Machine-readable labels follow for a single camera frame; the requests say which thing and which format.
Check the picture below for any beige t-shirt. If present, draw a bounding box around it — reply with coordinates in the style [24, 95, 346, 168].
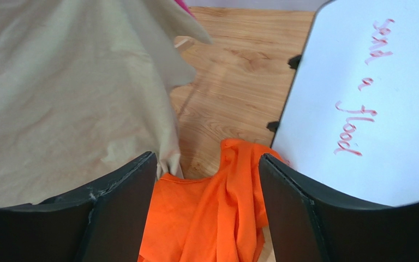
[0, 1, 212, 207]

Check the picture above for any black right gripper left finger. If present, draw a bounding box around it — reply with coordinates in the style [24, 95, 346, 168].
[0, 152, 157, 261]

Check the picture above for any magenta t-shirt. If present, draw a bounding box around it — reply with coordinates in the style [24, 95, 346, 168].
[175, 0, 195, 17]

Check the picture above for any orange t-shirt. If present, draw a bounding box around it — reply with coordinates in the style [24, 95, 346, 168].
[138, 139, 278, 261]

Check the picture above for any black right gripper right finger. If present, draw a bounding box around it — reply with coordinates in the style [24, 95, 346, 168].
[259, 154, 419, 261]

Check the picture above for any wooden clothes rack frame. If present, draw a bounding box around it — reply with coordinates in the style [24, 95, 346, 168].
[174, 36, 195, 53]

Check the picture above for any white whiteboard black frame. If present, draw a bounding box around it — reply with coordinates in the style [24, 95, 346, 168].
[272, 1, 419, 206]

